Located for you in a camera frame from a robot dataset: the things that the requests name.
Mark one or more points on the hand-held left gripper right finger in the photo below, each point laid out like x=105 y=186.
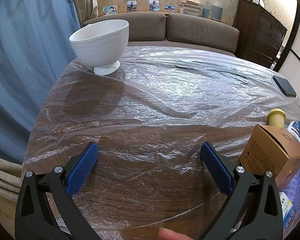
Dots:
x=216 y=170

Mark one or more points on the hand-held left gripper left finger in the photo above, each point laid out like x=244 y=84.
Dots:
x=82 y=170

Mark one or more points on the yellow plastic cup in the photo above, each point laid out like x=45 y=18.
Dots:
x=276 y=117

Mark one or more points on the brown cardboard box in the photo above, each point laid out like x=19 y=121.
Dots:
x=270 y=152

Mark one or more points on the purple ribbed packet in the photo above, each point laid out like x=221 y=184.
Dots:
x=293 y=187

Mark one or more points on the beige patterned curtain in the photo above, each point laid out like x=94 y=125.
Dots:
x=2 y=187
x=86 y=2

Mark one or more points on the blue white printed packet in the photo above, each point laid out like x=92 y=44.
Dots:
x=290 y=212

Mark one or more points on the clear plastic table cover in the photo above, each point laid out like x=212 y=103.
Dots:
x=152 y=100

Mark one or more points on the blue smartphone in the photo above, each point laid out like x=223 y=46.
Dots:
x=285 y=86

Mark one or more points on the blue curtain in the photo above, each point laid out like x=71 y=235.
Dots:
x=27 y=67

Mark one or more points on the white footed bowl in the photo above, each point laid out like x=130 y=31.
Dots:
x=100 y=47

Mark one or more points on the brown sofa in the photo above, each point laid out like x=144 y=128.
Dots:
x=190 y=43

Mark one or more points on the brown sofa back cushion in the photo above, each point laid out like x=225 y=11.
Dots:
x=145 y=27
x=200 y=32

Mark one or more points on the dark wooden dresser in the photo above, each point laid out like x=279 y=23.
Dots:
x=260 y=32

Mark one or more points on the grey cylinder speaker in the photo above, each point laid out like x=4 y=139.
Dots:
x=218 y=13

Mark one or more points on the photo card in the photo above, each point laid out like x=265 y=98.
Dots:
x=110 y=10
x=131 y=6
x=154 y=5
x=169 y=8

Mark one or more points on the stack of books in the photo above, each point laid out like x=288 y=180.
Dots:
x=190 y=8

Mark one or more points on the white round lamp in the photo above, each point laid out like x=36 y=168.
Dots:
x=261 y=3

